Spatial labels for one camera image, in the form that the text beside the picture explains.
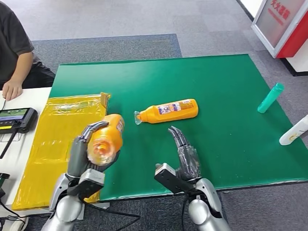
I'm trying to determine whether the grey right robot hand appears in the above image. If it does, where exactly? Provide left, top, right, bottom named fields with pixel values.
left=168, top=126, right=202, bottom=182

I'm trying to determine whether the person's hand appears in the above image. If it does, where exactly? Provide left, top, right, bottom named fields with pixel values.
left=2, top=78, right=23, bottom=102

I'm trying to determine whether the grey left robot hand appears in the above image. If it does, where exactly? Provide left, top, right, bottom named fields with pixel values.
left=66, top=121, right=121, bottom=181

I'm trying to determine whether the orange bottle with label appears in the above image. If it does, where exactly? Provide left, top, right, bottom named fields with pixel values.
left=134, top=99, right=199, bottom=126
left=87, top=114, right=125, bottom=166

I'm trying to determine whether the teal plastic bottle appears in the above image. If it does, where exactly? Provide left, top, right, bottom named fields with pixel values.
left=257, top=83, right=285, bottom=114

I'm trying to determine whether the white plastic bottle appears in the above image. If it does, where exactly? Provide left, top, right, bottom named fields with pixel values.
left=279, top=115, right=308, bottom=146

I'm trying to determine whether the black controller with screen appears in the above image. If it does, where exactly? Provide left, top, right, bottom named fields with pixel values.
left=0, top=107, right=39, bottom=135

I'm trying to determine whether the yellow plastic wrapped box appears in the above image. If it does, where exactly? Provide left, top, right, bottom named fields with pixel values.
left=11, top=92, right=112, bottom=211

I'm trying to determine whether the person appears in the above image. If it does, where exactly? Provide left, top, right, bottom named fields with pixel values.
left=0, top=0, right=56, bottom=90

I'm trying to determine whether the black controller antenna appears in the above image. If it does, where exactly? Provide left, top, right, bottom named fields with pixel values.
left=0, top=130, right=19, bottom=159

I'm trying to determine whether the green table mat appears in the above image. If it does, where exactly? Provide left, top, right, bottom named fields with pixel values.
left=49, top=54, right=308, bottom=202

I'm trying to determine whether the dark device at table edge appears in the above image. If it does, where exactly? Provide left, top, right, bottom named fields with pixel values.
left=0, top=173, right=11, bottom=199

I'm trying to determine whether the red and white cabinet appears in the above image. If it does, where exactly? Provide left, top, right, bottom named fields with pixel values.
left=251, top=0, right=308, bottom=60

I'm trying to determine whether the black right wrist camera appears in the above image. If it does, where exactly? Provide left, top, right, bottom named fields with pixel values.
left=154, top=163, right=193, bottom=194

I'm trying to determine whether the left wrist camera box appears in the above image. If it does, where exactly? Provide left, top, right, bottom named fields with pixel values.
left=67, top=169, right=106, bottom=201

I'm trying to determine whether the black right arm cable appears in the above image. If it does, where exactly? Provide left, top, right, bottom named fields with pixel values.
left=181, top=196, right=191, bottom=231

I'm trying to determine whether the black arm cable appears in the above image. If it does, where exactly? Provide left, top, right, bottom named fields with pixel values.
left=181, top=196, right=191, bottom=231
left=82, top=199, right=141, bottom=231

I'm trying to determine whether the grey metal table bracket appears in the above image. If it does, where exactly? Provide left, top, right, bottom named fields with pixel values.
left=94, top=202, right=110, bottom=211

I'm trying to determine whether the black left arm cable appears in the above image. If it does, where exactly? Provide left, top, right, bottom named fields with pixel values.
left=82, top=199, right=141, bottom=231

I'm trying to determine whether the black cable on table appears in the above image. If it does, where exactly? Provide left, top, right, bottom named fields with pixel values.
left=0, top=199, right=27, bottom=224

